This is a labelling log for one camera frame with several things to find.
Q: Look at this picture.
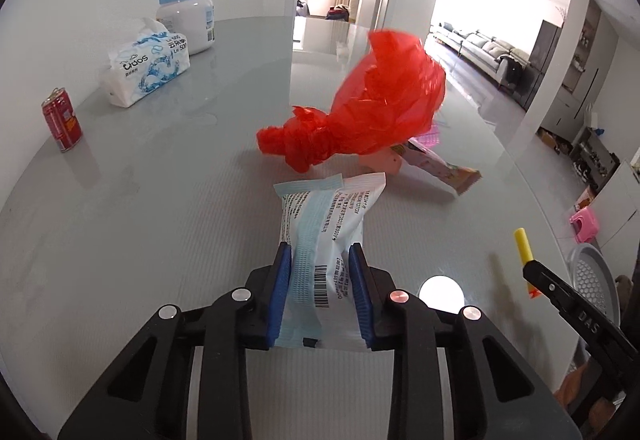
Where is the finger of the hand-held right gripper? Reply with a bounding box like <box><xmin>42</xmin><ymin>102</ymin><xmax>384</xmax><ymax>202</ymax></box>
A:
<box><xmin>522</xmin><ymin>260</ymin><xmax>627</xmax><ymax>427</ymax></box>

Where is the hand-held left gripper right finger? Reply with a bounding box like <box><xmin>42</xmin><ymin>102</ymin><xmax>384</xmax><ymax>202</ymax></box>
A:
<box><xmin>348</xmin><ymin>242</ymin><xmax>586</xmax><ymax>440</ymax></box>

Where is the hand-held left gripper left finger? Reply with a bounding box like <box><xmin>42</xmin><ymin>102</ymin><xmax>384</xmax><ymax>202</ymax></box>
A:
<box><xmin>57</xmin><ymin>241</ymin><xmax>293</xmax><ymax>440</ymax></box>

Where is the grey mesh wastebasket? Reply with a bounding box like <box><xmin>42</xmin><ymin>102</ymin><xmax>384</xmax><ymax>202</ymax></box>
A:
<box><xmin>566</xmin><ymin>242</ymin><xmax>623</xmax><ymax>366</ymax></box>

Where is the white blue mask package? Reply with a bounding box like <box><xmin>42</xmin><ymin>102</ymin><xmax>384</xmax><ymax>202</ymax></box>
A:
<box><xmin>273</xmin><ymin>172</ymin><xmax>388</xmax><ymax>352</ymax></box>

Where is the pink plastic stool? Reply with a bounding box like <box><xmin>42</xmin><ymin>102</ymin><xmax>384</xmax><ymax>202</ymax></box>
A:
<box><xmin>569</xmin><ymin>206</ymin><xmax>600</xmax><ymax>243</ymax></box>

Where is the white sideboard cabinet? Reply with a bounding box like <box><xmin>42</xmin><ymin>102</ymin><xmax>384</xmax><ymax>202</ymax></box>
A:
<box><xmin>590</xmin><ymin>160</ymin><xmax>640</xmax><ymax>246</ymax></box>

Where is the snack wrapper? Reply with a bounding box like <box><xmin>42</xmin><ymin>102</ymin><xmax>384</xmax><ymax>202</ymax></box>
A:
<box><xmin>392</xmin><ymin>142</ymin><xmax>483</xmax><ymax>196</ymax></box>

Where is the shoe rack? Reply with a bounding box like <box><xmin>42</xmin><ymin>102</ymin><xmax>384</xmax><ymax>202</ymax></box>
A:
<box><xmin>570</xmin><ymin>127</ymin><xmax>621</xmax><ymax>176</ymax></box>

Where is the pink checkered packet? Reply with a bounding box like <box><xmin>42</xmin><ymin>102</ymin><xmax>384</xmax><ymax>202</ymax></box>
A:
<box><xmin>410</xmin><ymin>122</ymin><xmax>443</xmax><ymax>151</ymax></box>

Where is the red plastic bag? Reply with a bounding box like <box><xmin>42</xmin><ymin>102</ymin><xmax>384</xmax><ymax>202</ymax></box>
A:
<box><xmin>256</xmin><ymin>29</ymin><xmax>447</xmax><ymax>172</ymax></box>

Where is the dark tall cabinet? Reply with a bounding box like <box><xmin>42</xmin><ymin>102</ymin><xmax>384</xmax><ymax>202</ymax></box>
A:
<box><xmin>525</xmin><ymin>20</ymin><xmax>566</xmax><ymax>111</ymax></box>

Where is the white blue tissue pack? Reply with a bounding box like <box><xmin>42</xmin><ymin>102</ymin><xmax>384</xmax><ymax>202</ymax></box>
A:
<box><xmin>100</xmin><ymin>17</ymin><xmax>192</xmax><ymax>108</ymax></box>

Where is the grey sofa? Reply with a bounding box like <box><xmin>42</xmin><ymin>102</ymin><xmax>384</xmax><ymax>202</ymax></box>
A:
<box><xmin>437</xmin><ymin>21</ymin><xmax>543</xmax><ymax>93</ymax></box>

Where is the red drink can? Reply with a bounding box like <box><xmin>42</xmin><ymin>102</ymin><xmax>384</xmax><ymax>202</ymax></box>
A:
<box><xmin>41</xmin><ymin>87</ymin><xmax>83</xmax><ymax>153</ymax></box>

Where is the white jar with blue lid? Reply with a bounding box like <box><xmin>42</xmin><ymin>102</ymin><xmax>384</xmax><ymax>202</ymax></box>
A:
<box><xmin>156</xmin><ymin>0</ymin><xmax>217</xmax><ymax>55</ymax></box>

